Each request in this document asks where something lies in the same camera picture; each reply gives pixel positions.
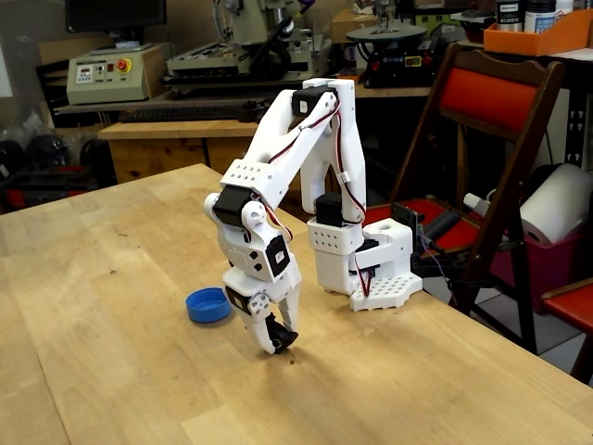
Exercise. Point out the cardboard box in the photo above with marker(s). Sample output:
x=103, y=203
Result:
x=347, y=25

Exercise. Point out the black can grey label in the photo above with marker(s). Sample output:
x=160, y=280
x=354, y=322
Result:
x=508, y=16

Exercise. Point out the pink plastic bin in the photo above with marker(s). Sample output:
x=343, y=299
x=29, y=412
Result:
x=551, y=269

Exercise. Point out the black scroll saw machine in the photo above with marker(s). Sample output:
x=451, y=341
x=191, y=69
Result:
x=398, y=60

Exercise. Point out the beige control box red button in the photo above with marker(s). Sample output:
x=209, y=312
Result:
x=106, y=76

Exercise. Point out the white power plug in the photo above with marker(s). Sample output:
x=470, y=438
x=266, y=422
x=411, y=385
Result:
x=475, y=203

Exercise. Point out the white can blue label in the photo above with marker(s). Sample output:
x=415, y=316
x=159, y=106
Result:
x=539, y=18

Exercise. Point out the blue plastic lid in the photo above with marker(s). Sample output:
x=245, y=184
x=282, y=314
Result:
x=208, y=306

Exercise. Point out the grey milling machine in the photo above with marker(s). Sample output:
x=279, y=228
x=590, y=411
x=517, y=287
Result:
x=250, y=23

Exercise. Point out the black computer monitor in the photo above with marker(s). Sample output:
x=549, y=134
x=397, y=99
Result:
x=116, y=14

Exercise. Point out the black controller board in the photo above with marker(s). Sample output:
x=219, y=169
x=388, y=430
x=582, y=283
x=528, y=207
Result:
x=407, y=215

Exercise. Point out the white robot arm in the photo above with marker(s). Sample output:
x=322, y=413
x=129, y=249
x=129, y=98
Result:
x=352, y=139

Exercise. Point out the wooden workbench cabinet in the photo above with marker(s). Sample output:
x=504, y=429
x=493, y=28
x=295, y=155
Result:
x=134, y=157

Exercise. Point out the black keyboard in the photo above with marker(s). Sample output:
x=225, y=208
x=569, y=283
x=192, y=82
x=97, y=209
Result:
x=180, y=113

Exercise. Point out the white board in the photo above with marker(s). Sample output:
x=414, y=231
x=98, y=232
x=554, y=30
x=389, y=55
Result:
x=4, y=74

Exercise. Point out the black round spool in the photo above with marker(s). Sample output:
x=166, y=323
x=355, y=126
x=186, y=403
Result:
x=46, y=150
x=95, y=153
x=11, y=157

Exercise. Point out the white paper towel roll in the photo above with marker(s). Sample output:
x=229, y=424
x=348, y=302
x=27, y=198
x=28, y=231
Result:
x=556, y=204

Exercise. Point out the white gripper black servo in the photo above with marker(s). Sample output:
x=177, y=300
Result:
x=273, y=293

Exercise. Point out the black wooden bird toy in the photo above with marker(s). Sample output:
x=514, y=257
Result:
x=282, y=340

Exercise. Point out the black hand tool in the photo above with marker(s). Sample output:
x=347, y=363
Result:
x=252, y=111

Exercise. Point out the black and red crate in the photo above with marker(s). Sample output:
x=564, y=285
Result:
x=46, y=185

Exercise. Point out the black cylinder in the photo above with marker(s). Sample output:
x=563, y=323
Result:
x=440, y=223

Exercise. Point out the wooden folding chair red cushions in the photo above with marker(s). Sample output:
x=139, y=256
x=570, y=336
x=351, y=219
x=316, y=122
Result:
x=486, y=97

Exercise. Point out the wooden bench board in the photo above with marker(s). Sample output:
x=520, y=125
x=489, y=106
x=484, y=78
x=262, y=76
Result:
x=417, y=91

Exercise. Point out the wooden chair red seat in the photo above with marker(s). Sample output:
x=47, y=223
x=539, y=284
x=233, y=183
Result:
x=570, y=306

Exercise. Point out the orange tray box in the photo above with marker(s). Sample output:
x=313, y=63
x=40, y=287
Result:
x=533, y=44

